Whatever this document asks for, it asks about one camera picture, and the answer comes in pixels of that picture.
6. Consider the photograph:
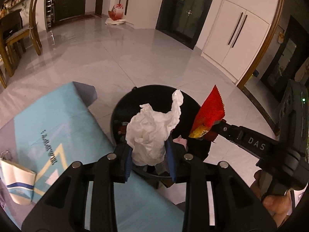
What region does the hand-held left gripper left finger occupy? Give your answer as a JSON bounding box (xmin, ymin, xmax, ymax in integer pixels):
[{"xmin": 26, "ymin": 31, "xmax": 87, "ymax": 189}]
[{"xmin": 22, "ymin": 146, "xmax": 133, "ymax": 232}]

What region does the dark doormat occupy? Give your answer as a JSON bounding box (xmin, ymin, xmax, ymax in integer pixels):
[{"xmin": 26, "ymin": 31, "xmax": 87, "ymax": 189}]
[{"xmin": 72, "ymin": 14, "xmax": 102, "ymax": 21}]

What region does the black plastic bucket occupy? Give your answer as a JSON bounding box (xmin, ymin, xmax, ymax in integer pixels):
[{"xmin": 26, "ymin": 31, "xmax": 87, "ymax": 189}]
[{"xmin": 110, "ymin": 84, "xmax": 209, "ymax": 189}]

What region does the white paper cup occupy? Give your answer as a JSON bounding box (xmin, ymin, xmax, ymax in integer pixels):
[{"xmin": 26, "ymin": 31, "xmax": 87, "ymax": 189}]
[{"xmin": 0, "ymin": 151, "xmax": 37, "ymax": 206}]

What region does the wooden dining table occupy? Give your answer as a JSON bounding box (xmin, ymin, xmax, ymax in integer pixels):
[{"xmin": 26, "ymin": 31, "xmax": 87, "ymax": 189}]
[{"xmin": 0, "ymin": 8, "xmax": 23, "ymax": 78}]

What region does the person's right hand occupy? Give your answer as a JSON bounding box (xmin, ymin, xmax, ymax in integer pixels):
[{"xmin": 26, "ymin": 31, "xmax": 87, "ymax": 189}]
[{"xmin": 250, "ymin": 169, "xmax": 297, "ymax": 228}]

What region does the black glass door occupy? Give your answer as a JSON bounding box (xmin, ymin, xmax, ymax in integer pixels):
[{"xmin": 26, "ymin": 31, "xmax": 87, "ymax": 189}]
[{"xmin": 156, "ymin": 0, "xmax": 219, "ymax": 50}]

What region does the red gift bag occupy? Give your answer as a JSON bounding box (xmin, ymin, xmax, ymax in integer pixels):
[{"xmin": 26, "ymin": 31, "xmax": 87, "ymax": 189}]
[{"xmin": 108, "ymin": 3, "xmax": 125, "ymax": 21}]

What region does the white tissue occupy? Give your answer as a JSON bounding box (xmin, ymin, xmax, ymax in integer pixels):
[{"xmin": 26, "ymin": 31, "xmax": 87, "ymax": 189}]
[{"xmin": 126, "ymin": 89, "xmax": 184, "ymax": 167}]

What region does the white plastic bag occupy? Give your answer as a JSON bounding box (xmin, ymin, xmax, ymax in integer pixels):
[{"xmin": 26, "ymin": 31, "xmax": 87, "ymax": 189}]
[{"xmin": 104, "ymin": 18, "xmax": 134, "ymax": 27}]

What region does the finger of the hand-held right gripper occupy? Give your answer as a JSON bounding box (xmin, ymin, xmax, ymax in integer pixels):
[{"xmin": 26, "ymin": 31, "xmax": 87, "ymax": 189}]
[{"xmin": 205, "ymin": 119, "xmax": 280, "ymax": 161}]

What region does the wooden chair with grey cushion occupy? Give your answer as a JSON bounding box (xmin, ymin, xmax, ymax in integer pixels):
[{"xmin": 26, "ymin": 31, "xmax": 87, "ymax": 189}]
[{"xmin": 5, "ymin": 0, "xmax": 42, "ymax": 56}]

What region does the black framed sliding door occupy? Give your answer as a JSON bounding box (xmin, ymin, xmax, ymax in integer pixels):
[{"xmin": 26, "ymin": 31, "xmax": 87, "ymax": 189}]
[{"xmin": 261, "ymin": 17, "xmax": 305, "ymax": 102}]

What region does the red snack packet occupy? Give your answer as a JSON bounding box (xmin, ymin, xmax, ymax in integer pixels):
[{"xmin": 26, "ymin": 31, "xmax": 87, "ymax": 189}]
[{"xmin": 189, "ymin": 85, "xmax": 225, "ymax": 142}]

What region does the pink wrapper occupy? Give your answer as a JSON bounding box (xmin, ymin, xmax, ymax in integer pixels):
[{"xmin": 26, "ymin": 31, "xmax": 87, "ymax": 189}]
[{"xmin": 174, "ymin": 138, "xmax": 189, "ymax": 150}]

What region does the metal shoe rack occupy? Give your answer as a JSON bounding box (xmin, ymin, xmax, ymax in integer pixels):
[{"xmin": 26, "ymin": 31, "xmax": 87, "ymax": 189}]
[{"xmin": 45, "ymin": 0, "xmax": 54, "ymax": 28}]

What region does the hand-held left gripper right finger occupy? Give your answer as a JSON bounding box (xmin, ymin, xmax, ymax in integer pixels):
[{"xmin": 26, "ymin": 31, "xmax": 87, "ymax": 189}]
[{"xmin": 165, "ymin": 138, "xmax": 278, "ymax": 232}]

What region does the brown wooden door frame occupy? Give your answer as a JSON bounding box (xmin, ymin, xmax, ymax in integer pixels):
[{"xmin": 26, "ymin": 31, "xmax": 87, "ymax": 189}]
[{"xmin": 237, "ymin": 0, "xmax": 286, "ymax": 92}]

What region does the blue printed tablecloth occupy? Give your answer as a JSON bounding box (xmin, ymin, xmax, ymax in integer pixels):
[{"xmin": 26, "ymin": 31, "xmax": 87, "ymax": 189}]
[{"xmin": 0, "ymin": 82, "xmax": 185, "ymax": 232}]

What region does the white double door cupboard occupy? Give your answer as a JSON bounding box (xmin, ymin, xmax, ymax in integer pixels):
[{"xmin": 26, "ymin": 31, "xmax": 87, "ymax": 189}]
[{"xmin": 201, "ymin": 0, "xmax": 270, "ymax": 83}]

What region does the dark entrance door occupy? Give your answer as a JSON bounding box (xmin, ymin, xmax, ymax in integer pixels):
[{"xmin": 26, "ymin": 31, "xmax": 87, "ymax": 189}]
[{"xmin": 53, "ymin": 0, "xmax": 88, "ymax": 27}]

